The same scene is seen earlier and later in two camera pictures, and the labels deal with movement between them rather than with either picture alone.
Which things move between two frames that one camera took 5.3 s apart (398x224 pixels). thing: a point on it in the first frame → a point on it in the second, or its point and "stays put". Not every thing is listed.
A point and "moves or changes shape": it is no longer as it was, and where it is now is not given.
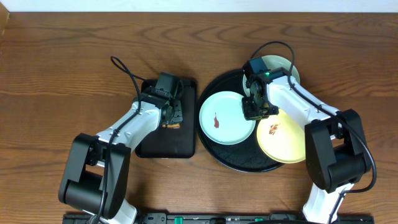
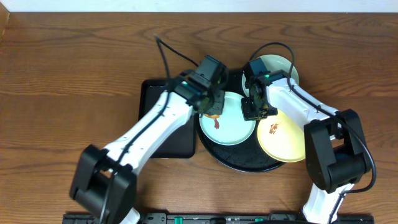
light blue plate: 273,62 stays put
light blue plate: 221,119 stays put
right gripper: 249,115 stays put
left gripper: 177,112 → 216,106
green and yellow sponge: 171,126 moves or changes shape
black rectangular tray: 173,143 stays put
